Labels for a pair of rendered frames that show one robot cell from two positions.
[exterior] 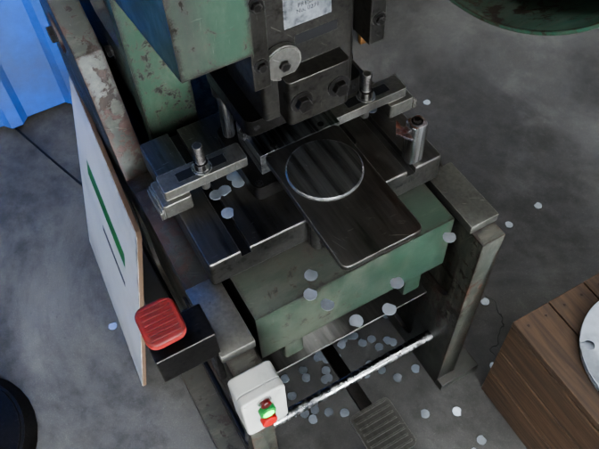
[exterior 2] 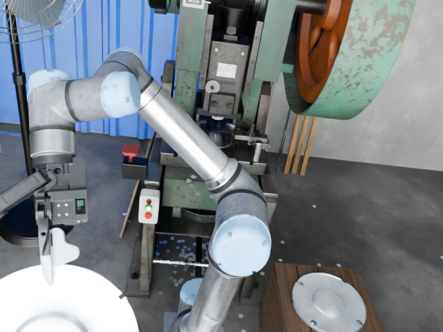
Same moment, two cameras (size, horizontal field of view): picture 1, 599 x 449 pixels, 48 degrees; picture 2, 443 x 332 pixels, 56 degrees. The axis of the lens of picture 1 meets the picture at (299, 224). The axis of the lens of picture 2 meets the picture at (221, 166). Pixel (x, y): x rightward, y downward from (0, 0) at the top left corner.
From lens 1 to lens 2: 91 cm
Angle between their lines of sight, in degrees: 26
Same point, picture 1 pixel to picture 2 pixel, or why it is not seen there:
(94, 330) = (117, 212)
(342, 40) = (236, 91)
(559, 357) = (284, 282)
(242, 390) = (144, 192)
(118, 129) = not seen: hidden behind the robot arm
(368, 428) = not seen: hidden behind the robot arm
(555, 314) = (295, 269)
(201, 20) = (186, 51)
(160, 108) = not seen: hidden behind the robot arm
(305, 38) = (223, 83)
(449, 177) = (268, 178)
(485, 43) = (358, 199)
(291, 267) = (188, 172)
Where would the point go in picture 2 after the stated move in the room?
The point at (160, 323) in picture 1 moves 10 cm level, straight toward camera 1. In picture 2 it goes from (130, 149) to (125, 163)
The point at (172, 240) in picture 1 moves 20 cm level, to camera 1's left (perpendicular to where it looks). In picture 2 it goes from (157, 151) to (120, 137)
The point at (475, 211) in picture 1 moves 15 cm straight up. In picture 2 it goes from (269, 190) to (277, 159)
